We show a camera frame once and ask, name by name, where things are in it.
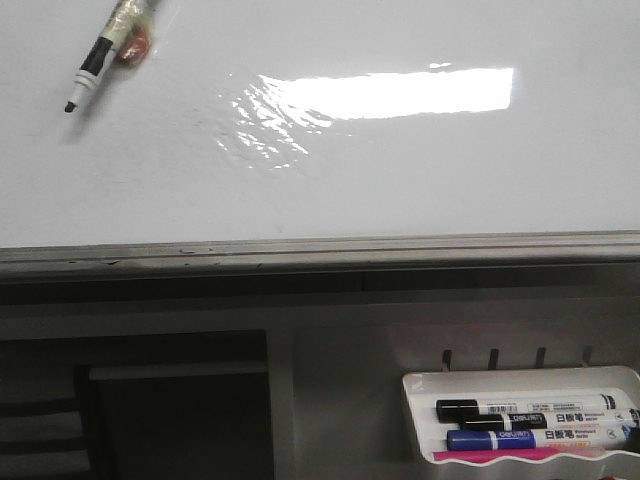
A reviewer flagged black capped marker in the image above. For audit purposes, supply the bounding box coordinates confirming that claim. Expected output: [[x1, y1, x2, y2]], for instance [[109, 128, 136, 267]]
[[459, 408, 639, 431], [435, 393, 619, 423]]

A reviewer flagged black object tray right edge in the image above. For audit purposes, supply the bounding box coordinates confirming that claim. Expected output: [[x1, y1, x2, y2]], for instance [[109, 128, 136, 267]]
[[624, 427, 640, 454]]

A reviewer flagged blue capped marker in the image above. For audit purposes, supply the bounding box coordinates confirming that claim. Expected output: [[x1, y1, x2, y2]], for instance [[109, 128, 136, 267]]
[[446, 426, 639, 451]]

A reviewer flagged white whiteboard with grey frame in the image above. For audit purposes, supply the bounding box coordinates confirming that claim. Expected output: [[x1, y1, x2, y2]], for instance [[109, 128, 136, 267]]
[[1, 1, 639, 279]]

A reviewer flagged black capped marker middle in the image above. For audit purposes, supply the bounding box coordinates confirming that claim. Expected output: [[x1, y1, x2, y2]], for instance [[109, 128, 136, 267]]
[[459, 408, 639, 431]]

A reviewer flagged black taped whiteboard marker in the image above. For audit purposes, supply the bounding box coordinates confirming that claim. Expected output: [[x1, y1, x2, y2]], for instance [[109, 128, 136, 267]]
[[64, 0, 156, 113]]

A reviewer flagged black capped marker top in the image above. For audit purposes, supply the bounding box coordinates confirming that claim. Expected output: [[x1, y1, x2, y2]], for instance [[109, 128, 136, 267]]
[[435, 393, 619, 423]]

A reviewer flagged white plastic marker tray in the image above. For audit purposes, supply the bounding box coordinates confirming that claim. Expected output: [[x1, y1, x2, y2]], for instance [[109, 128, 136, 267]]
[[402, 366, 639, 479]]

